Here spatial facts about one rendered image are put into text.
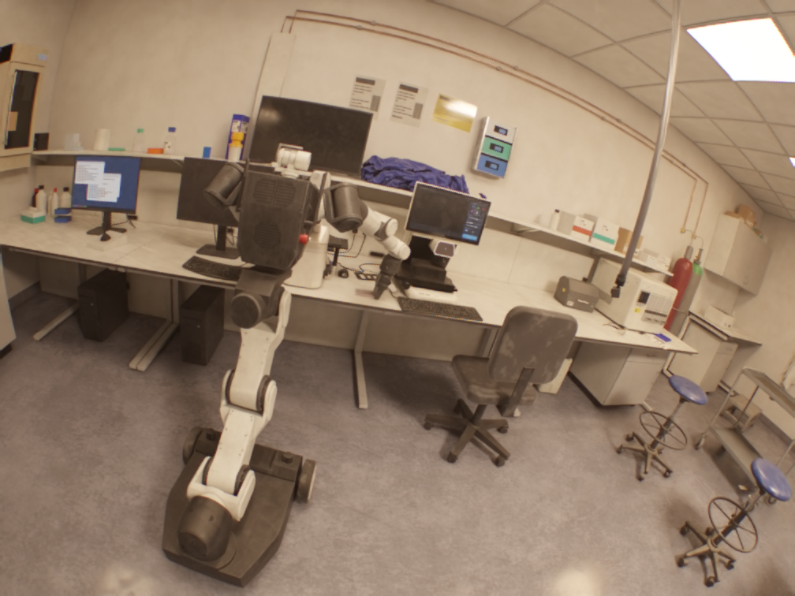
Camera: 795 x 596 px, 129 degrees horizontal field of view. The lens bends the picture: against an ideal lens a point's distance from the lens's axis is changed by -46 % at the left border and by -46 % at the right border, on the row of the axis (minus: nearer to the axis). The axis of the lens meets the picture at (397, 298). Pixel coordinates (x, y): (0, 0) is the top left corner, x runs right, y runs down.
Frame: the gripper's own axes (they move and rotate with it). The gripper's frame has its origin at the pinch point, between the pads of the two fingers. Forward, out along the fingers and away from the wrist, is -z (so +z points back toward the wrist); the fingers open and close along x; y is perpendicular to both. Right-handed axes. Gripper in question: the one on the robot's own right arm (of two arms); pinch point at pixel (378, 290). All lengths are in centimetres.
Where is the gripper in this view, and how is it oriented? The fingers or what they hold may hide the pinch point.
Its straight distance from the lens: 175.2
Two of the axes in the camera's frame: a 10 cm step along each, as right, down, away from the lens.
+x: -1.5, -3.8, 9.1
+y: -9.0, -3.4, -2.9
